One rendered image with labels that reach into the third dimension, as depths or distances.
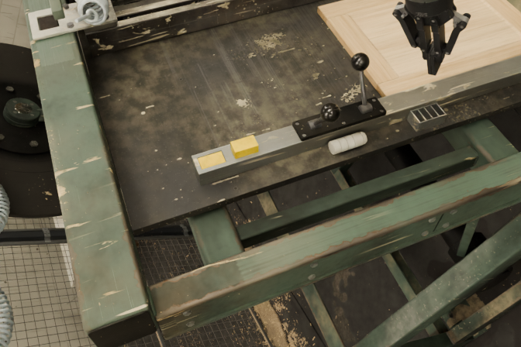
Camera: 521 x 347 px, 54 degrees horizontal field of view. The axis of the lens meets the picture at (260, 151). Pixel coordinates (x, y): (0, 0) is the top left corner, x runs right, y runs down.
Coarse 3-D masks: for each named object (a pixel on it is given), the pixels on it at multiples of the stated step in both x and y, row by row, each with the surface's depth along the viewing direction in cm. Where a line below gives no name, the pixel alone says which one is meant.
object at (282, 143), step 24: (480, 72) 117; (504, 72) 117; (408, 96) 112; (432, 96) 112; (456, 96) 114; (384, 120) 110; (264, 144) 103; (288, 144) 103; (312, 144) 106; (216, 168) 100; (240, 168) 103
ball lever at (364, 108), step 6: (354, 54) 104; (360, 54) 102; (366, 54) 103; (354, 60) 103; (360, 60) 102; (366, 60) 102; (354, 66) 103; (360, 66) 102; (366, 66) 103; (360, 72) 104; (360, 78) 105; (366, 102) 107; (360, 108) 107; (366, 108) 107; (372, 108) 108
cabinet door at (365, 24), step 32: (352, 0) 137; (384, 0) 137; (480, 0) 137; (352, 32) 129; (384, 32) 129; (448, 32) 129; (480, 32) 129; (512, 32) 129; (384, 64) 121; (416, 64) 122; (448, 64) 121; (480, 64) 121; (384, 96) 116
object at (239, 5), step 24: (168, 0) 128; (192, 0) 128; (216, 0) 128; (240, 0) 129; (264, 0) 132; (288, 0) 135; (312, 0) 138; (72, 24) 115; (120, 24) 122; (144, 24) 124; (168, 24) 126; (192, 24) 129; (216, 24) 132; (96, 48) 124; (120, 48) 126
